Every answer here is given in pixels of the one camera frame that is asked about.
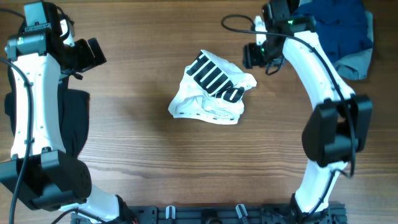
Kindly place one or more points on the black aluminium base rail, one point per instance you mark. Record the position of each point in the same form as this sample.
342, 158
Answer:
265, 214

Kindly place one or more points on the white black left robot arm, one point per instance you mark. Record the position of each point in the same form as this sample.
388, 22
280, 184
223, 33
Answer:
53, 181

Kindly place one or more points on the blue folded garment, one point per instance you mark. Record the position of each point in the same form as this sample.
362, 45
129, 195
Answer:
341, 26

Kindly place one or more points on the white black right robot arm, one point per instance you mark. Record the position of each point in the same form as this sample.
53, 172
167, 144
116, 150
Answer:
339, 123

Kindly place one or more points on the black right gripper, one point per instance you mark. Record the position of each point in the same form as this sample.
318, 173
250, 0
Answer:
251, 58

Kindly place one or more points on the black polo shirt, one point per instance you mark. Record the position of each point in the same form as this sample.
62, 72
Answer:
46, 115

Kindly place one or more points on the white t-shirt black print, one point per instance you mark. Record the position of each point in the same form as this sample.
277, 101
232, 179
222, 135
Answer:
211, 90

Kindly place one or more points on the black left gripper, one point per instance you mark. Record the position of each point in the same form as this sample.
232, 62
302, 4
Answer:
87, 56

